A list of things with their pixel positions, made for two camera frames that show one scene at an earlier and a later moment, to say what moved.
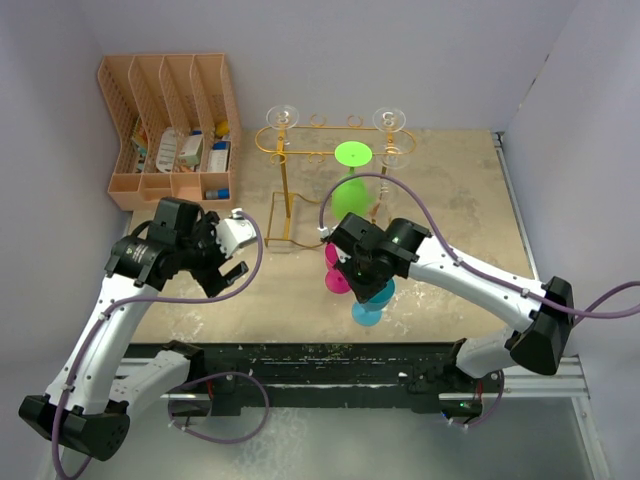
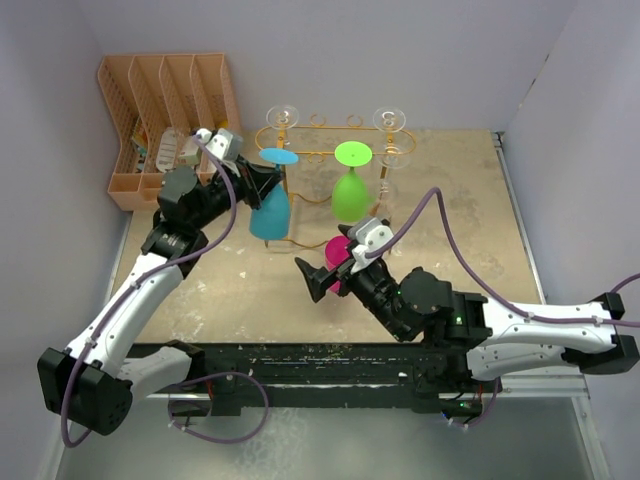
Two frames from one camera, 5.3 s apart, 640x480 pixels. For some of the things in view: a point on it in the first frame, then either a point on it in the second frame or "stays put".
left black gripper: (210, 278) -> (253, 181)
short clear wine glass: (394, 157) stays put
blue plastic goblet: (368, 313) -> (272, 220)
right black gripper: (362, 291) -> (318, 279)
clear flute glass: (282, 117) stays put
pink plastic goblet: (336, 279) stays put
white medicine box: (192, 149) stays put
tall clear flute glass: (389, 120) stays put
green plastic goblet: (351, 195) stays put
